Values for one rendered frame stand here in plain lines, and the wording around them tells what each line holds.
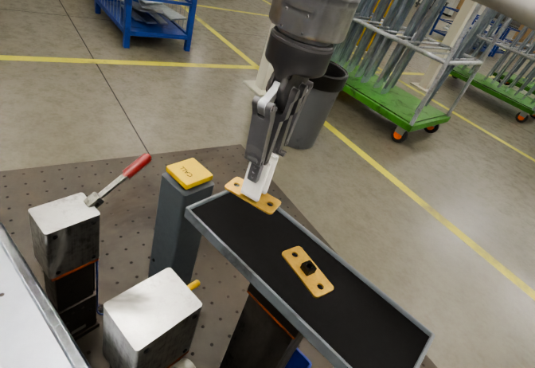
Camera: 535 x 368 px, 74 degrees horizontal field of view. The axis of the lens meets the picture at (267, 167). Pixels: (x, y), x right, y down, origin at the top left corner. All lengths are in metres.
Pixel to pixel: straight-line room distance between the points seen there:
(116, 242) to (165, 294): 0.62
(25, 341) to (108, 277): 0.45
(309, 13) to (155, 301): 0.39
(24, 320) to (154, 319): 0.22
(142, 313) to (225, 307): 0.53
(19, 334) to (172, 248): 0.26
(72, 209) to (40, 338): 0.20
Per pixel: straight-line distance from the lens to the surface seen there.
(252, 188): 0.51
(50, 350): 0.62
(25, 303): 0.66
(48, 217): 0.69
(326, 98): 2.98
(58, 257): 0.72
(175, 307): 0.51
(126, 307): 0.51
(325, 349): 0.48
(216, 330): 0.98
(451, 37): 6.60
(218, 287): 1.05
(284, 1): 0.39
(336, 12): 0.39
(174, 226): 0.67
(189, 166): 0.65
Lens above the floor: 1.54
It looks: 33 degrees down
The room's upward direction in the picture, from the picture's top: 19 degrees clockwise
